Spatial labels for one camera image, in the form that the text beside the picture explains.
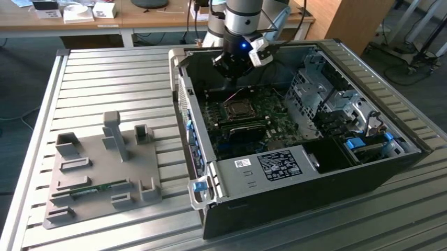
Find green motherboard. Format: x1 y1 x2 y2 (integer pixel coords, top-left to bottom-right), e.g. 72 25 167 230
200 87 325 161

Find wooden cabinet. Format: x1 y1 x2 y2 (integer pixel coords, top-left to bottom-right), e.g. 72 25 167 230
303 0 398 57

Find metal locking lever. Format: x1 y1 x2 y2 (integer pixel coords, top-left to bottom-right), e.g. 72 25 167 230
224 88 246 102

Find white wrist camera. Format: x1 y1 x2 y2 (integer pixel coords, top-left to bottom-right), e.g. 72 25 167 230
248 36 275 69

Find silver power supply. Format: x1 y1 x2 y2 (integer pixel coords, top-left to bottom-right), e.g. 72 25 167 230
207 145 321 204

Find green RAM stick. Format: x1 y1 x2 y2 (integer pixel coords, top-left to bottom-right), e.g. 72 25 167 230
68 182 115 197

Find wire bundle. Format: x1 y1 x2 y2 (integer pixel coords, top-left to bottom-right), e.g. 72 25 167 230
363 111 385 136

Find brown cabinet under desk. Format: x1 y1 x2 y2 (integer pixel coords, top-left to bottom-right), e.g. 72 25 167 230
62 33 126 49

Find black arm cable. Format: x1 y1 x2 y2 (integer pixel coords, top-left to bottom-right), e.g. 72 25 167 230
258 0 309 50

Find white round holder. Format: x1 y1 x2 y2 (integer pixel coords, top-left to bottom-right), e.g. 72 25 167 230
63 4 95 25

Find silver CPU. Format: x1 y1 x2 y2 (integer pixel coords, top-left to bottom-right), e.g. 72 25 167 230
230 102 250 116

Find pale blue teach pendant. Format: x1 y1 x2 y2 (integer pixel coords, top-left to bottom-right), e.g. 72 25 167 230
271 5 291 33

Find wooden desk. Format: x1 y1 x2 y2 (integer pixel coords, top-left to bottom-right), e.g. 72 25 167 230
120 0 318 48
0 0 124 49

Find silver drive cage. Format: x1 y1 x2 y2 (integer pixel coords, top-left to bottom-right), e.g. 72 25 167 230
284 51 363 141

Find black PC case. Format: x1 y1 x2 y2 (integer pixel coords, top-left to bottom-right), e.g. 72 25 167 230
168 38 438 240

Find CPU socket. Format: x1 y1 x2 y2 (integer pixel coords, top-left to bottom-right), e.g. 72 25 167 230
223 99 256 120

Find dark round object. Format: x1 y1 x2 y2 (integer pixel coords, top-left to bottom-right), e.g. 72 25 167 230
131 0 170 9

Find black RAM slot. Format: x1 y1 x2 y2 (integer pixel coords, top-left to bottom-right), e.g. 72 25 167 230
220 120 268 131
219 117 266 127

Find white box with black top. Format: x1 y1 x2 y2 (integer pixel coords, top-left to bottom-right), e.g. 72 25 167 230
32 0 63 19

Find blue disk carrier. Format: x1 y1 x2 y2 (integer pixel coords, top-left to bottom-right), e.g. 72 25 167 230
345 138 366 150

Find plain white box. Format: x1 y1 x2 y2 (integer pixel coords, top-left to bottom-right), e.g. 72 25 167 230
91 2 116 19

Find blue case latch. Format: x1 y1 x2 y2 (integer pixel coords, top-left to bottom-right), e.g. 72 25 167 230
188 181 207 195

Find black graphics card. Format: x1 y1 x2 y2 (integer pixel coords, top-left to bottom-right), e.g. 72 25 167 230
210 124 268 155

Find metal equipment stand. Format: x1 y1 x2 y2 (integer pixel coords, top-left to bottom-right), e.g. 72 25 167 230
363 0 447 78

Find grey parts rack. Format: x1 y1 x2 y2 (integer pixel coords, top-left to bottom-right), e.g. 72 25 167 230
42 110 164 230

